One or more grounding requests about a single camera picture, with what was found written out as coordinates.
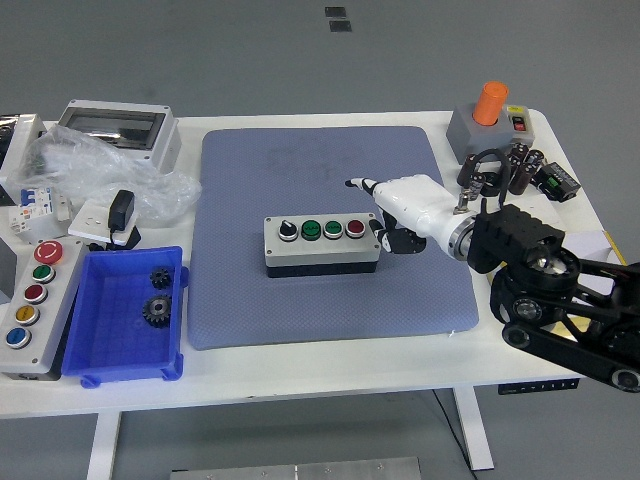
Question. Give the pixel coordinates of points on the white wall socket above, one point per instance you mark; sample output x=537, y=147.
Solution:
x=87, y=220

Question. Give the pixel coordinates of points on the black power adapter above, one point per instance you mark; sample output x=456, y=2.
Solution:
x=121, y=210

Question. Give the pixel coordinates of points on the metal floor plate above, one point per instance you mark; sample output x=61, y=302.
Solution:
x=300, y=470

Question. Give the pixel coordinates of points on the dark floor socket cover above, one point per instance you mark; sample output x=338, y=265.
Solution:
x=340, y=26
x=335, y=12

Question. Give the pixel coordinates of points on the small black gear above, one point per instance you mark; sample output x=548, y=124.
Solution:
x=161, y=278

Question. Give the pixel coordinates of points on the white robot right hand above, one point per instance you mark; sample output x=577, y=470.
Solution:
x=415, y=200

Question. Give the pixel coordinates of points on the grey five-button control box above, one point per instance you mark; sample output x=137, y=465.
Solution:
x=50, y=320

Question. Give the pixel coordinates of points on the black green terminal module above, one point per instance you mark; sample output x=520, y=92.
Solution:
x=557, y=181

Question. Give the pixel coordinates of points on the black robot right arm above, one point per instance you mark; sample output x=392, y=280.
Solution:
x=515, y=235

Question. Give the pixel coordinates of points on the white circuit breaker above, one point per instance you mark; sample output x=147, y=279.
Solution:
x=35, y=205

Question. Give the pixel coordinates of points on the blue plastic bin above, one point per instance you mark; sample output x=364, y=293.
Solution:
x=115, y=345

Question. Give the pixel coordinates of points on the grey metal object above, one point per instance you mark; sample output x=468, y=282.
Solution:
x=6, y=270

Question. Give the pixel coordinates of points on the white electrical box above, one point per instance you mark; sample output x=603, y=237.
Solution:
x=20, y=135

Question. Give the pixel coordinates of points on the grey switch box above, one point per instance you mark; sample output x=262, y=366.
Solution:
x=480, y=137

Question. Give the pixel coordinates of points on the blue-grey table mat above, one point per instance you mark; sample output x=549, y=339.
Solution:
x=240, y=175

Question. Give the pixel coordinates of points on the grey four-button control box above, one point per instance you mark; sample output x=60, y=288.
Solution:
x=320, y=250

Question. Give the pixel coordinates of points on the black table control panel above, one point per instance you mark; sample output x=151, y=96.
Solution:
x=537, y=386

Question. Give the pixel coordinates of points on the orange cylinder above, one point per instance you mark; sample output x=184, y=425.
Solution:
x=490, y=102

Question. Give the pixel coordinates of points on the large black gear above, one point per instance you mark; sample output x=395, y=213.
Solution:
x=157, y=312

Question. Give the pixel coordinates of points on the dark brown capacitor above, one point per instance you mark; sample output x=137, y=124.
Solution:
x=512, y=162
x=465, y=172
x=519, y=151
x=535, y=160
x=521, y=179

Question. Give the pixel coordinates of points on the grey printed capacitor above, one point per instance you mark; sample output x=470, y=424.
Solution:
x=476, y=185

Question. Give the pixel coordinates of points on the grey enclosure with window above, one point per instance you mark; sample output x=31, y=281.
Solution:
x=160, y=145

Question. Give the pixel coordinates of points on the white table leg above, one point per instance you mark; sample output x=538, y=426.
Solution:
x=102, y=445
x=475, y=430

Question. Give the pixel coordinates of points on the clear plastic bag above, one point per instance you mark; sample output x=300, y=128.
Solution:
x=100, y=165

